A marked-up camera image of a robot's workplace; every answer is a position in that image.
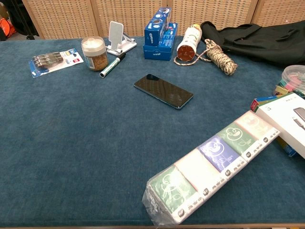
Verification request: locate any green white marker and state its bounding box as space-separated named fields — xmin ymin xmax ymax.
xmin=99 ymin=52 xmax=126 ymax=78

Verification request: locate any flat blue cookie box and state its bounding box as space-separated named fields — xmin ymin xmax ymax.
xmin=159 ymin=22 xmax=179 ymax=48

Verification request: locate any large blue carton box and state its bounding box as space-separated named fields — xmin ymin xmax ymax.
xmin=143 ymin=35 xmax=178 ymax=61

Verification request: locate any blue green card box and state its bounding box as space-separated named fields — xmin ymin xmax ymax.
xmin=250 ymin=93 xmax=290 ymax=113

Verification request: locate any twine rope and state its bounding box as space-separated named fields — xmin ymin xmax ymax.
xmin=173 ymin=39 xmax=238 ymax=76

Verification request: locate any blister pack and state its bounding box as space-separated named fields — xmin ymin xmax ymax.
xmin=28 ymin=48 xmax=84 ymax=78

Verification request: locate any pack of pocket tissues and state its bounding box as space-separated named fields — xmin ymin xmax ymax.
xmin=142 ymin=110 xmax=280 ymax=226

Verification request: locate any blue table cloth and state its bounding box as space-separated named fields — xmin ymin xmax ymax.
xmin=0 ymin=35 xmax=305 ymax=227

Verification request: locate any white product box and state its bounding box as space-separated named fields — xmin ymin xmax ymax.
xmin=255 ymin=92 xmax=305 ymax=160

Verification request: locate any white cylindrical bottle brown cap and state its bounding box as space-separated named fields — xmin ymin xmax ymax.
xmin=177 ymin=23 xmax=203 ymax=62

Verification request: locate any orange object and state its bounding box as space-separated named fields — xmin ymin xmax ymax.
xmin=0 ymin=18 xmax=16 ymax=38

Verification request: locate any clear tub of binder clips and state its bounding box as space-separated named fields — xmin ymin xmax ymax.
xmin=273 ymin=64 xmax=305 ymax=97

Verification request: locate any white folding phone stand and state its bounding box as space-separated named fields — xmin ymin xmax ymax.
xmin=106 ymin=21 xmax=138 ymax=57

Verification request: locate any black cloth bag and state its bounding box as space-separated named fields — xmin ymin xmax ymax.
xmin=200 ymin=20 xmax=305 ymax=69

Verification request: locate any blue Oreo cookie box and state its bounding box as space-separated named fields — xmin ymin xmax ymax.
xmin=144 ymin=7 xmax=173 ymax=47

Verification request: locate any black smartphone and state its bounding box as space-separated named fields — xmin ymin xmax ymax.
xmin=133 ymin=73 xmax=194 ymax=110

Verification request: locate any clear plastic jar with lid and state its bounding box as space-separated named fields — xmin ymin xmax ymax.
xmin=81 ymin=36 xmax=109 ymax=72

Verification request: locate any woven rattan screen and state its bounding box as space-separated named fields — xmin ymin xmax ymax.
xmin=21 ymin=0 xmax=305 ymax=40

